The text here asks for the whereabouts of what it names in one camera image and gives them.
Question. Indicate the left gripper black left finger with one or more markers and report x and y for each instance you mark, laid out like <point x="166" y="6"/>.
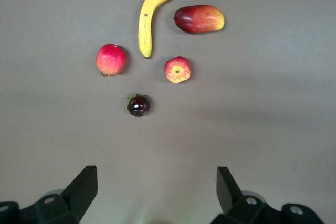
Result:
<point x="76" y="197"/>

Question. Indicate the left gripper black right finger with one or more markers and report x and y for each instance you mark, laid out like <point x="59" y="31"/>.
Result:
<point x="231" y="200"/>

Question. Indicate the red yellow apple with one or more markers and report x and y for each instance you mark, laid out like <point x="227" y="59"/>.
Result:
<point x="177" y="70"/>

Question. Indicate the yellow banana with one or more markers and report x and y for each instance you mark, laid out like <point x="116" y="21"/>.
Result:
<point x="145" y="24"/>

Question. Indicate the dark red plum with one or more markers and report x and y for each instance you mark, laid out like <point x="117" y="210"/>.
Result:
<point x="139" y="106"/>

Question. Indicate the red yellow mango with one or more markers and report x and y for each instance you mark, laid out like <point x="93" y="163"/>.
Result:
<point x="199" y="19"/>

